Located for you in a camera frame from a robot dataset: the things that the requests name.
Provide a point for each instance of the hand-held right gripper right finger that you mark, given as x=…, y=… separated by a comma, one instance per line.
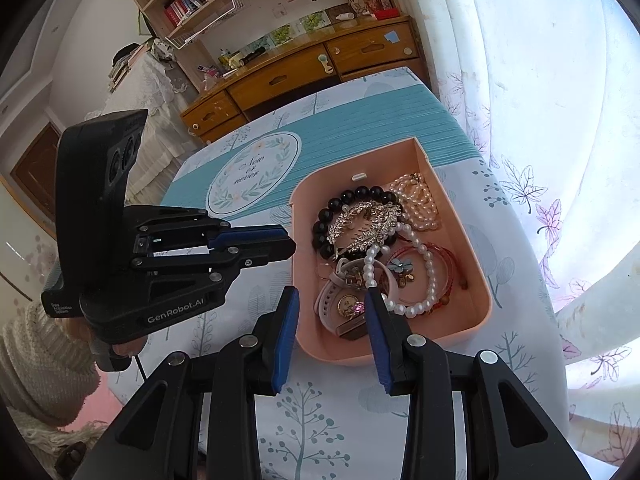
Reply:
x=377, y=345

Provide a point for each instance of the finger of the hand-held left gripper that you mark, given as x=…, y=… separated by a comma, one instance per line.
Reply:
x=250, y=234
x=265, y=254

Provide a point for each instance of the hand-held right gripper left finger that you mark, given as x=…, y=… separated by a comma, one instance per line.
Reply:
x=285, y=345

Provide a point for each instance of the round gold brooch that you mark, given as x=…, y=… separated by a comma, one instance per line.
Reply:
x=345, y=305

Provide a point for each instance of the pink smart watch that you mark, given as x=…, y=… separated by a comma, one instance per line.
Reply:
x=327, y=305

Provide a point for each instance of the pink plastic tray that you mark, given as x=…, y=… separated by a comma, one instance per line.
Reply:
x=320, y=195

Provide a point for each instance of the silver blue flower brooch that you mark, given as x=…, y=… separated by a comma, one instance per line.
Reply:
x=398, y=266

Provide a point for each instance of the rhinestone leaf hair comb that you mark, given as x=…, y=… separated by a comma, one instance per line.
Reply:
x=360, y=225

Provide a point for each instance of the person's left forearm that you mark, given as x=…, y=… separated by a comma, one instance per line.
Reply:
x=45, y=360

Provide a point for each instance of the person's left hand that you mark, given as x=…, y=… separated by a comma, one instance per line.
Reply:
x=127, y=349

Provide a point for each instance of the brown wooden door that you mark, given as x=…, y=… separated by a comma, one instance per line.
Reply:
x=35, y=175

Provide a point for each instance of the white wardrobe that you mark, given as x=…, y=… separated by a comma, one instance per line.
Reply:
x=20, y=250

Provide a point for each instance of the lace covered bed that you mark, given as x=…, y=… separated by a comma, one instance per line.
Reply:
x=150, y=90

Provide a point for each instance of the wooden dresser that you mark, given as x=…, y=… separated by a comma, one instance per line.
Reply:
x=280, y=85

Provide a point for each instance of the tree print tablecloth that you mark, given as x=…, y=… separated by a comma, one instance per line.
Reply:
x=350, y=110

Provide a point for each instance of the pink blanket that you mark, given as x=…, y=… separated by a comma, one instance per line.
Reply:
x=107, y=400

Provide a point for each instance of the pastel drawer ornament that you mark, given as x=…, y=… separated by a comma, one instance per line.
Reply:
x=325, y=62

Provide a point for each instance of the row of books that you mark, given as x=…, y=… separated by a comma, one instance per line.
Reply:
x=182, y=7

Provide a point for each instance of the cream tasselled knit shawl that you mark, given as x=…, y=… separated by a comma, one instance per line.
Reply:
x=55, y=440

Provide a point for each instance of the blue sticker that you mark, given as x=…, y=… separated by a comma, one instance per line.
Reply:
x=393, y=38

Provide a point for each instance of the red box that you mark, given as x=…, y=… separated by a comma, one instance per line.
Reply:
x=386, y=13

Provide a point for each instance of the leaf print curtain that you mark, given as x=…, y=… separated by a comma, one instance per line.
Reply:
x=550, y=110

